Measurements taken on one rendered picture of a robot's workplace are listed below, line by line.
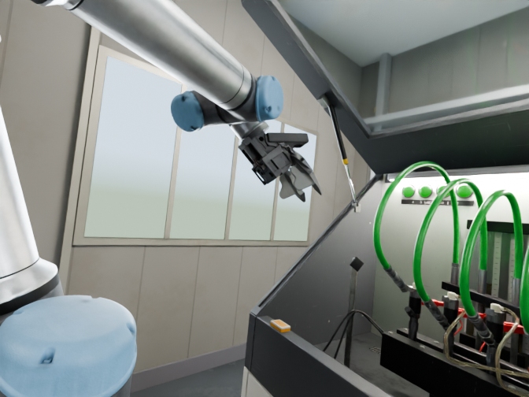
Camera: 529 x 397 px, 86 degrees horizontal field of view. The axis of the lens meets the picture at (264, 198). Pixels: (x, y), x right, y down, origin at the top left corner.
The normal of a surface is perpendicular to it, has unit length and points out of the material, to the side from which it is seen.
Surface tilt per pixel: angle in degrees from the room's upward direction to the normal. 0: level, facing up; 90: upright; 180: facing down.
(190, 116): 122
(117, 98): 90
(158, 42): 143
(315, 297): 90
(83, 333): 7
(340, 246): 90
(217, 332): 90
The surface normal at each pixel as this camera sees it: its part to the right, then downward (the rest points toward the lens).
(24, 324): 0.21, -0.98
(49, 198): 0.64, 0.03
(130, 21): 0.42, 0.83
